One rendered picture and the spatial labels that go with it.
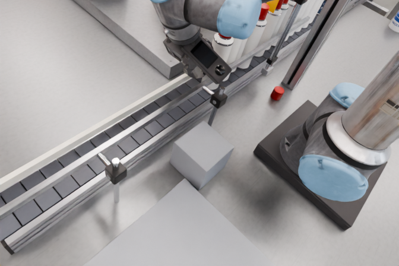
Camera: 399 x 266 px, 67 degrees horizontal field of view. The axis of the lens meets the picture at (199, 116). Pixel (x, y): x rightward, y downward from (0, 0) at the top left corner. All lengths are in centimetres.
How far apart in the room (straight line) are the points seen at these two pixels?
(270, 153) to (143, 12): 64
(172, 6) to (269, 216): 50
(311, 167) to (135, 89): 53
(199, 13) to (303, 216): 52
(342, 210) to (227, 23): 53
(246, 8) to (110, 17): 65
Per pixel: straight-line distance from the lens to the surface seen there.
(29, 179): 69
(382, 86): 50
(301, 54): 98
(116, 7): 111
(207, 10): 50
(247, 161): 80
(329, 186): 60
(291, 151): 77
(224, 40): 75
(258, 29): 87
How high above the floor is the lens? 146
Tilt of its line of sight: 49 degrees down
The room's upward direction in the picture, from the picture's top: 17 degrees clockwise
